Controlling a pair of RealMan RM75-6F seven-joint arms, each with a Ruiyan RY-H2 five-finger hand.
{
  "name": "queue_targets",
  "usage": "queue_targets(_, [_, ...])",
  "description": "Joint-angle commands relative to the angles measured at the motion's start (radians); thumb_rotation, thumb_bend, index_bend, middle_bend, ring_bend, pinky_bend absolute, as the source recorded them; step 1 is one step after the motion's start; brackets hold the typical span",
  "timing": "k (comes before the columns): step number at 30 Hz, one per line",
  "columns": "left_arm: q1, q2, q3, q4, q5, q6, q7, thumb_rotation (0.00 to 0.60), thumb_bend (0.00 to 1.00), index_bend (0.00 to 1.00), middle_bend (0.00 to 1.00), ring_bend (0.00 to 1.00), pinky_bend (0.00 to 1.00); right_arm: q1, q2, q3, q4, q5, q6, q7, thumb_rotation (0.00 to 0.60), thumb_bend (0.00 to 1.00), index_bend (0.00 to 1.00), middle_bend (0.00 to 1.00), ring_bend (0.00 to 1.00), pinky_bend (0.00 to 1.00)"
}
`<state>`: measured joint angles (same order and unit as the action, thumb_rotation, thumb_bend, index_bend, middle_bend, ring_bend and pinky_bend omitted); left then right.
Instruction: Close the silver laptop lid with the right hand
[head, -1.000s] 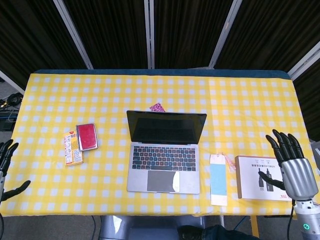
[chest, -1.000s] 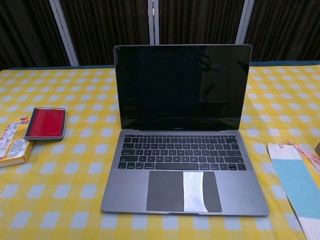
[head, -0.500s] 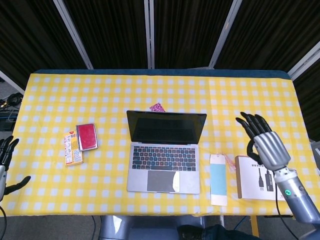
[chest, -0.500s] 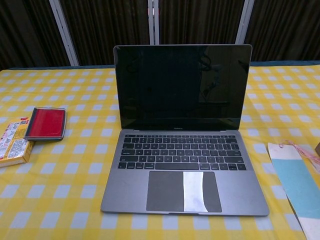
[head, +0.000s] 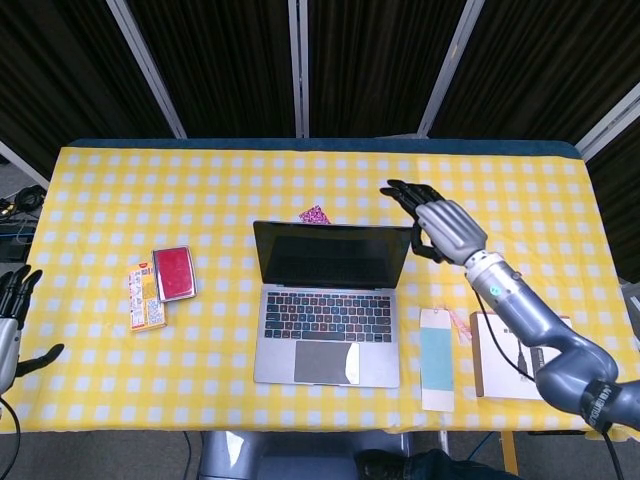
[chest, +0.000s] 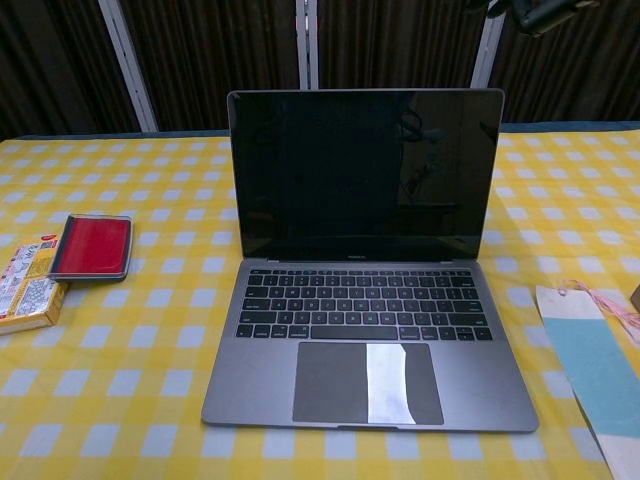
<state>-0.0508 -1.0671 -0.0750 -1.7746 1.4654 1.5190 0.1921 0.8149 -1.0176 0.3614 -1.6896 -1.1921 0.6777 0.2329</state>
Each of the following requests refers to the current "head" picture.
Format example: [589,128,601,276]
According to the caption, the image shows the pink glitter card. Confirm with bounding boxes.
[298,204,332,226]

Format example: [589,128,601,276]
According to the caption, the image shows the black floor cables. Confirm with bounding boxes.
[0,183,47,261]

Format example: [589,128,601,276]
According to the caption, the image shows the grey laptop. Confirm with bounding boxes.
[252,219,414,390]

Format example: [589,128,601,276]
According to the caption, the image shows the white beige box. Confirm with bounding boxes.
[469,310,574,401]

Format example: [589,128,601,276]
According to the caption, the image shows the black shoe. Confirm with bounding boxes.
[353,448,409,480]

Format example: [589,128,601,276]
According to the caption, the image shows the yellow white checkered tablecloth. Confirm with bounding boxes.
[0,144,634,442]

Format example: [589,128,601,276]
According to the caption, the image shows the blue denim trouser leg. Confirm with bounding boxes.
[399,448,509,480]

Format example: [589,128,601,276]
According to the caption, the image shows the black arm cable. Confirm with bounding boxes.
[472,287,539,384]

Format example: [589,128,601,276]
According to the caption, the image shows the red metal card case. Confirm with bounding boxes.
[151,245,198,304]

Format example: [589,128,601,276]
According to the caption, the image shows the black cable at left hand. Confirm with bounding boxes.
[0,393,22,480]

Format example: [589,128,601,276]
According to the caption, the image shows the yellow printed snack box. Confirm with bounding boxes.
[127,262,168,334]

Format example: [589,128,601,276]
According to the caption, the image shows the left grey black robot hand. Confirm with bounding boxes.
[0,264,66,394]

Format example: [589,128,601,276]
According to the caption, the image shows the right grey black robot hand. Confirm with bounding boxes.
[379,179,489,266]

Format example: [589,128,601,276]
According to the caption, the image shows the white framed dark partition screen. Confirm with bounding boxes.
[0,0,640,281]

